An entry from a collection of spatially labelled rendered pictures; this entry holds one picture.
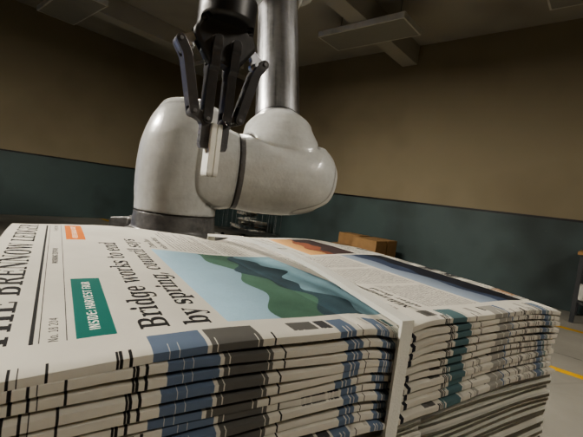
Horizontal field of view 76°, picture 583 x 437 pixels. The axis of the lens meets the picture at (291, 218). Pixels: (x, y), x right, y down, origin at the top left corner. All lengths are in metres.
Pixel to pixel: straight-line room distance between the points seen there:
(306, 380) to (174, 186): 0.55
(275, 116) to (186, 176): 0.22
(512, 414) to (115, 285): 0.29
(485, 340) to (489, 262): 6.55
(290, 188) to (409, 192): 6.59
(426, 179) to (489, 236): 1.44
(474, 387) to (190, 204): 0.54
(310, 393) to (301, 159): 0.59
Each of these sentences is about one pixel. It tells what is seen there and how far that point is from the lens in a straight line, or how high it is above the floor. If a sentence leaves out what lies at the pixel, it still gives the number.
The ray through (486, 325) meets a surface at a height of 1.05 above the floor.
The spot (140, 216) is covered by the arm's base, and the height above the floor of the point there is 1.05.
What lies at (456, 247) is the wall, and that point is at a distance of 6.94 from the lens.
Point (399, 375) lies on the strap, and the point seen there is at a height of 1.03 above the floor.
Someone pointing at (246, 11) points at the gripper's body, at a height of 1.34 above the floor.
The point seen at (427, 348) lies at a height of 1.04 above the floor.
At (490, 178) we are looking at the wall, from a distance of 6.87.
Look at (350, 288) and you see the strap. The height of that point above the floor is 1.07.
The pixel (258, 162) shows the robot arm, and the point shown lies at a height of 1.17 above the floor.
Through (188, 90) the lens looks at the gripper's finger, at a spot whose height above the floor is 1.23.
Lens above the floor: 1.12
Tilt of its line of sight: 3 degrees down
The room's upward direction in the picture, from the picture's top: 7 degrees clockwise
